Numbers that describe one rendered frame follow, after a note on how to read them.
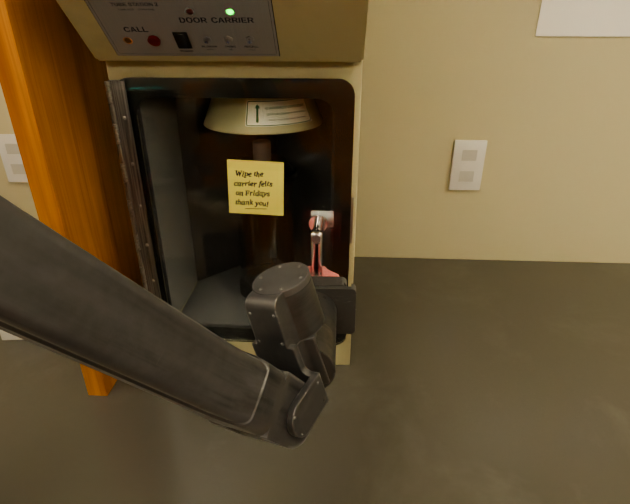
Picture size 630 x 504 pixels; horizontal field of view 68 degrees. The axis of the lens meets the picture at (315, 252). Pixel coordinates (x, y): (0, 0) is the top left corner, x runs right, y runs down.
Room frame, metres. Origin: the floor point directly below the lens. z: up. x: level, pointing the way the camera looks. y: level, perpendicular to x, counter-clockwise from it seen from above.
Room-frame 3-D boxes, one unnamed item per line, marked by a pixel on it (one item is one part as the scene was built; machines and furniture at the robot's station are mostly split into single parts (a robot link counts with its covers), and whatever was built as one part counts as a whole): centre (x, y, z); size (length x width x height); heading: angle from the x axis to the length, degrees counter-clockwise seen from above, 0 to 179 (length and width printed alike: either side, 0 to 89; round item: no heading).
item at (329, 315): (0.45, 0.00, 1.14); 0.10 x 0.07 x 0.07; 87
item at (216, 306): (0.62, 0.10, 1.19); 0.30 x 0.01 x 0.40; 87
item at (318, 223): (0.58, 0.00, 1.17); 0.05 x 0.03 x 0.10; 177
